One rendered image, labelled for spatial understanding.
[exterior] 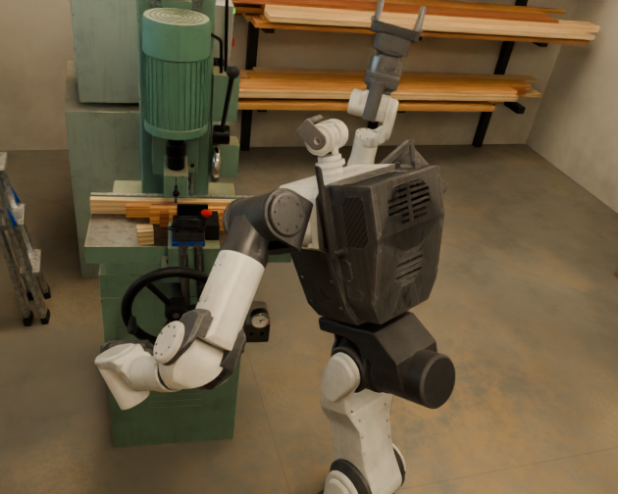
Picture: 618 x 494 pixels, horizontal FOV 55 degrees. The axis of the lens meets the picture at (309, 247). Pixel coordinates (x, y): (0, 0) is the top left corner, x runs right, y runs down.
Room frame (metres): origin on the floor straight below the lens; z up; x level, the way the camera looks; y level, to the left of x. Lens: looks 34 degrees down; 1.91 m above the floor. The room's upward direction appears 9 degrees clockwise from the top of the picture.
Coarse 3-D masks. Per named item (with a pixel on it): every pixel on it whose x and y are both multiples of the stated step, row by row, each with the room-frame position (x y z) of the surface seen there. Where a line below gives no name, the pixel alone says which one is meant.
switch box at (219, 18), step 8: (216, 0) 1.90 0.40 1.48; (224, 0) 1.92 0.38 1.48; (216, 8) 1.85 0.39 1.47; (224, 8) 1.86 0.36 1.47; (232, 8) 1.86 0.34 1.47; (216, 16) 1.85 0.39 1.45; (224, 16) 1.86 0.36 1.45; (232, 16) 1.87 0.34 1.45; (216, 24) 1.85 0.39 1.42; (224, 24) 1.86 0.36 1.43; (232, 24) 1.87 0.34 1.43; (216, 32) 1.85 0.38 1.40; (224, 32) 1.86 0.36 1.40; (216, 40) 1.85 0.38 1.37; (224, 40) 1.86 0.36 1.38; (216, 48) 1.85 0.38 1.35; (224, 48) 1.86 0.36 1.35; (216, 56) 1.85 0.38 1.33; (224, 56) 1.86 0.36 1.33
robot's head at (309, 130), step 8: (312, 120) 1.15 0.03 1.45; (320, 120) 1.20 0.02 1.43; (304, 128) 1.12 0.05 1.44; (312, 128) 1.12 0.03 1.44; (320, 128) 1.13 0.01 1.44; (328, 128) 1.13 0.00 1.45; (304, 136) 1.12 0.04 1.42; (312, 136) 1.12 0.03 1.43; (320, 136) 1.11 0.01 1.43; (328, 136) 1.12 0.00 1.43; (312, 144) 1.11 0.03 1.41; (320, 144) 1.11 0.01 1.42; (328, 144) 1.11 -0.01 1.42; (312, 152) 1.12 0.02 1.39; (320, 152) 1.11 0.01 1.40; (328, 152) 1.11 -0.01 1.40
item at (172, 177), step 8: (184, 160) 1.62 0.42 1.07; (184, 168) 1.57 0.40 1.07; (168, 176) 1.51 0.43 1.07; (176, 176) 1.51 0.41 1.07; (184, 176) 1.52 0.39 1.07; (168, 184) 1.51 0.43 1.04; (176, 184) 1.51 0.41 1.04; (184, 184) 1.52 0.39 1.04; (168, 192) 1.51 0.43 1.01; (184, 192) 1.52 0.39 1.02
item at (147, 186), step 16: (144, 0) 1.71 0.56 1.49; (208, 0) 1.76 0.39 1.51; (208, 16) 1.76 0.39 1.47; (208, 112) 1.76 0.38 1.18; (144, 128) 1.71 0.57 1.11; (208, 128) 1.76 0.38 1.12; (144, 144) 1.71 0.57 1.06; (208, 144) 1.76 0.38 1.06; (144, 160) 1.71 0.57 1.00; (208, 160) 1.76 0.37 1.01; (144, 176) 1.71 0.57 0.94; (160, 176) 1.72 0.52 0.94; (208, 176) 1.77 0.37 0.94; (144, 192) 1.71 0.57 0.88; (160, 192) 1.72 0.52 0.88
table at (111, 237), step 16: (96, 224) 1.45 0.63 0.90; (112, 224) 1.46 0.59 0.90; (128, 224) 1.47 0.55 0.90; (96, 240) 1.37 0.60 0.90; (112, 240) 1.38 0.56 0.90; (128, 240) 1.39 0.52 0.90; (160, 240) 1.42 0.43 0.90; (224, 240) 1.47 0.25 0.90; (96, 256) 1.34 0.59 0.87; (112, 256) 1.35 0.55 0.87; (128, 256) 1.36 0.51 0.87; (144, 256) 1.38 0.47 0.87; (160, 256) 1.39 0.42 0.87; (272, 256) 1.48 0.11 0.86; (288, 256) 1.49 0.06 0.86
